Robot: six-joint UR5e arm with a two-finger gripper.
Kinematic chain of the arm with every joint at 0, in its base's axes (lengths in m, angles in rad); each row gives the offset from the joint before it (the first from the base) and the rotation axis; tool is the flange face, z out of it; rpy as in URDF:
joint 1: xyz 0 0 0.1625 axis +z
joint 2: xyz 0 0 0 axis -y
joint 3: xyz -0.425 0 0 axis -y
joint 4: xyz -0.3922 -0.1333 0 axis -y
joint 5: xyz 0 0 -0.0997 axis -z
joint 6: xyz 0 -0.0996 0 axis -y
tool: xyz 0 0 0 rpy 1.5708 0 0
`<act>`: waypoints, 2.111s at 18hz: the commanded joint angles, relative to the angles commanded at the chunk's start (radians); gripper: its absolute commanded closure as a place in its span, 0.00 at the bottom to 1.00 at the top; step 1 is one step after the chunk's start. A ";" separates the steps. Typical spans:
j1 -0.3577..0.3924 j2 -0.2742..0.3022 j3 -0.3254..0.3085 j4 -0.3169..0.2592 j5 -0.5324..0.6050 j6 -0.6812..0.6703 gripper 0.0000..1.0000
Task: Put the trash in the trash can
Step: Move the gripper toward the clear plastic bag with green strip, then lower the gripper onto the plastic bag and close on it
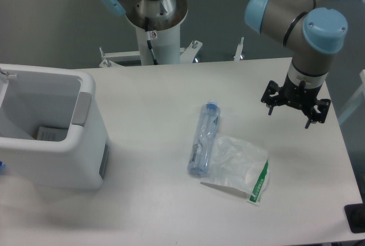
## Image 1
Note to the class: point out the blue object at left edge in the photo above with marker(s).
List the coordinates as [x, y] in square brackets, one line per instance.
[2, 167]

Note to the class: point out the black device at table corner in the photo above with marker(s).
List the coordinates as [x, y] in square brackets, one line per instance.
[355, 217]

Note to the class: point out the white pedestal base frame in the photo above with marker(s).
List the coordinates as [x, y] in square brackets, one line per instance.
[187, 55]

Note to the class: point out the white leveling foot bolt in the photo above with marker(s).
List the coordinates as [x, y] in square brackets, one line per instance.
[239, 54]

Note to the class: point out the clear plastic bag green strip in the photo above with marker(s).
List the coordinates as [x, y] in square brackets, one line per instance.
[238, 166]

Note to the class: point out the white frame at right edge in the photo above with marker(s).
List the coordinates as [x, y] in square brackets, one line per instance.
[353, 103]

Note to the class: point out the white trash can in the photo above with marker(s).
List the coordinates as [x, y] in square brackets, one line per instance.
[33, 96]

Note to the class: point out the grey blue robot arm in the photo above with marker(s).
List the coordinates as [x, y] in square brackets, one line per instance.
[313, 33]

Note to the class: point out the crushed clear plastic bottle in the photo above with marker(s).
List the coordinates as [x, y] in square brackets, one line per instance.
[204, 137]

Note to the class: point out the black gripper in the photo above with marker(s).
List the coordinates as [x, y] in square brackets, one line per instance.
[299, 97]

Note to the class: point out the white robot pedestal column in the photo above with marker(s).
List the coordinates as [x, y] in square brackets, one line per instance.
[157, 25]

